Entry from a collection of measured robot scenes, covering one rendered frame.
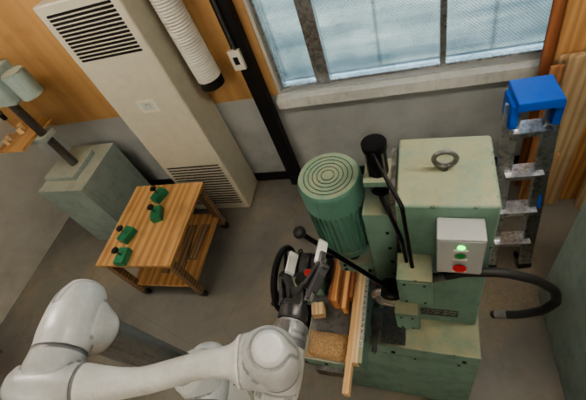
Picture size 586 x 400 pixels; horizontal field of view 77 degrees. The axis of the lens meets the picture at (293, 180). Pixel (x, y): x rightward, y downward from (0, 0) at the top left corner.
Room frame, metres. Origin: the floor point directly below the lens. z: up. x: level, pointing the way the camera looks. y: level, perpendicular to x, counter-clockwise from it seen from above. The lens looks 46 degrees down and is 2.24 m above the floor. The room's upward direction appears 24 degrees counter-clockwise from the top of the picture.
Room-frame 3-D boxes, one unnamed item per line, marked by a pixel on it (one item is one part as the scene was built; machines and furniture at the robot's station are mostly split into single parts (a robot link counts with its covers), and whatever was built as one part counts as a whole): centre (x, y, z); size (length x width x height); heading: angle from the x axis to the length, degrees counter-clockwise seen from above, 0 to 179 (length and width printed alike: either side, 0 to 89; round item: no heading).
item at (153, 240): (1.81, 0.99, 0.32); 0.66 x 0.57 x 0.64; 153
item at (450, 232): (0.38, -0.29, 1.40); 0.10 x 0.06 x 0.16; 59
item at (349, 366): (0.54, -0.02, 0.92); 0.54 x 0.02 x 0.04; 149
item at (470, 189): (0.52, -0.34, 1.16); 0.22 x 0.22 x 0.72; 59
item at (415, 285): (0.42, -0.20, 1.23); 0.09 x 0.08 x 0.15; 59
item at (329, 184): (0.66, -0.09, 1.35); 0.18 x 0.18 x 0.31
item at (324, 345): (0.47, 0.12, 0.92); 0.14 x 0.09 x 0.04; 59
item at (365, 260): (0.65, -0.11, 1.03); 0.14 x 0.07 x 0.09; 59
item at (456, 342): (0.60, -0.20, 0.76); 0.57 x 0.45 x 0.09; 59
